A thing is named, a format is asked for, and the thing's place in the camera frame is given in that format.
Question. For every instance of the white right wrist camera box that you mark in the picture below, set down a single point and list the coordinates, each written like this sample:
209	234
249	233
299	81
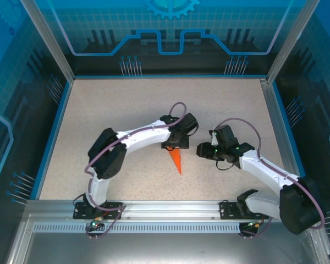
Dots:
214	138

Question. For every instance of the aluminium table edge rail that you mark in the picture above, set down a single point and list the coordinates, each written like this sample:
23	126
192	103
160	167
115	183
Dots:
276	123

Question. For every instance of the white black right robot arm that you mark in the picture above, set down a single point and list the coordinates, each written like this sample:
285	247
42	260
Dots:
297	209

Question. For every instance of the long aluminium mounting rail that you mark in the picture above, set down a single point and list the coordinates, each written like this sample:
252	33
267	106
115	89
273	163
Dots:
170	209

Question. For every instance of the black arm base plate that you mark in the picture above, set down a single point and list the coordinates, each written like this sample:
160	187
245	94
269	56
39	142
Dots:
226	210
78	214

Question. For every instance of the orange paper sheet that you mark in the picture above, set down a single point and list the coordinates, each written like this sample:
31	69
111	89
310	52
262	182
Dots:
177	162

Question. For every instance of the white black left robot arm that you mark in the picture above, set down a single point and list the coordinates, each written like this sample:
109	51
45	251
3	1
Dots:
110	162

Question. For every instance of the brushed steel tray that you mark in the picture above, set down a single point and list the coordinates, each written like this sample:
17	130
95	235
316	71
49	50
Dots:
167	250

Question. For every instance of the aluminium frame post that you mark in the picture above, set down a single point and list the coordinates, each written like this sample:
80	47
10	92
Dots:
291	41
53	49

